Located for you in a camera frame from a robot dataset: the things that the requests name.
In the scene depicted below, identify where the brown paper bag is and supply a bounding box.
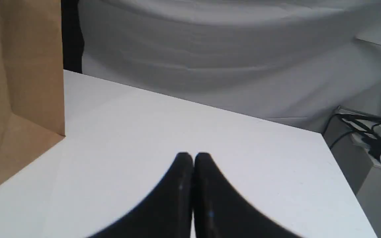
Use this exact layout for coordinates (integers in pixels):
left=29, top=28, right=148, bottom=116
left=0, top=0, right=65, bottom=185

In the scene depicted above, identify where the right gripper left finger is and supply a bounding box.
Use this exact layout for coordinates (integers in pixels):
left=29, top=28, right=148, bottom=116
left=92, top=152, right=194, bottom=238

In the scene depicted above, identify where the grey side cabinet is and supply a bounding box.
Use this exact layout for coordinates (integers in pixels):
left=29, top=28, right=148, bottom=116
left=322, top=107, right=381, bottom=238

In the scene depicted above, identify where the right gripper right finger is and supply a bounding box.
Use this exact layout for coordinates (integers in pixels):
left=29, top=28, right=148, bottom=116
left=193, top=152, right=298, bottom=238

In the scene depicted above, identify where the black cables bundle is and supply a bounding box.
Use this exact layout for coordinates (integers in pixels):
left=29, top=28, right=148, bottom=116
left=323, top=112, right=381, bottom=177

